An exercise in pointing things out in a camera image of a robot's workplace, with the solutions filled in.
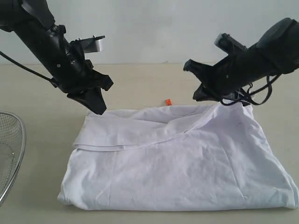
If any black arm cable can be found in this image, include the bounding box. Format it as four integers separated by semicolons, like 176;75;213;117
0;50;54;84
219;70;285;107

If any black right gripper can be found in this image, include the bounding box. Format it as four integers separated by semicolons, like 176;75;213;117
183;52;262;102

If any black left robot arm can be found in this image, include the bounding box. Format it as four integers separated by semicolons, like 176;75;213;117
0;0;114;115

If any white t-shirt red logo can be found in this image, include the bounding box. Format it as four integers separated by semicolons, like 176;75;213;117
57;104;299;211

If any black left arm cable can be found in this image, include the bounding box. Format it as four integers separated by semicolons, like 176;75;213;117
0;50;54;84

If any oval wire mesh basket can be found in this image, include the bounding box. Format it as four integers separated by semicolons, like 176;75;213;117
0;111;26;204

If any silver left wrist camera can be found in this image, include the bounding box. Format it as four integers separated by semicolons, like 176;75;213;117
70;35;106;56

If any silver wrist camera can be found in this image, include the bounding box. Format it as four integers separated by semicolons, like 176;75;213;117
70;35;106;56
214;33;247;55

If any small orange tag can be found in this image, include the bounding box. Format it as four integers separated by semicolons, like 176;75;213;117
165;99;172;106

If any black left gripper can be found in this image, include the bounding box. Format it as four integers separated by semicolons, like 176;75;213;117
50;59;114;115

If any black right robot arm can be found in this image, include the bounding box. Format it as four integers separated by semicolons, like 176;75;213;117
183;18;299;106

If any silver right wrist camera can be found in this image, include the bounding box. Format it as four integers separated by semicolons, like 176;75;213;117
214;33;247;55

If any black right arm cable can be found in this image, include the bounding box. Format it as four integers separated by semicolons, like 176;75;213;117
219;70;285;107

